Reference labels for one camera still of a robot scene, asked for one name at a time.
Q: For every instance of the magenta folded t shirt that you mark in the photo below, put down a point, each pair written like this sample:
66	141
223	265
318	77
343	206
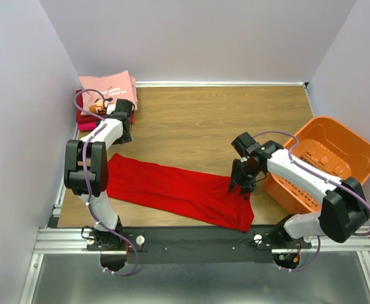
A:
84	127

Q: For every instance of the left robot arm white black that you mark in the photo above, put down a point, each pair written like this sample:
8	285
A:
86	166

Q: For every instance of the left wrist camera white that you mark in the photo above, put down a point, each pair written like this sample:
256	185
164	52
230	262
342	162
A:
110	109

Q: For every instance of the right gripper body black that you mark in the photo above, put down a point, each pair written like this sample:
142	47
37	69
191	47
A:
241	178

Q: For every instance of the pink folded printed t shirt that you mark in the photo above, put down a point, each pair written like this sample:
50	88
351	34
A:
113	87

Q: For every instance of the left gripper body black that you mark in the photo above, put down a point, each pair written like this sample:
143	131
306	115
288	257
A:
125	137

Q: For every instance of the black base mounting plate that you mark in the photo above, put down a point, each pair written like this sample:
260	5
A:
192	244

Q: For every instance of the orange plastic laundry basket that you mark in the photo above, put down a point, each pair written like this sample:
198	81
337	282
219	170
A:
327	145

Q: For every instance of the dark red folded t shirt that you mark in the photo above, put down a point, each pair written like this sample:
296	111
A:
80	118

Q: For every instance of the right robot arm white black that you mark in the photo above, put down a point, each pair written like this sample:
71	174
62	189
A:
344	209

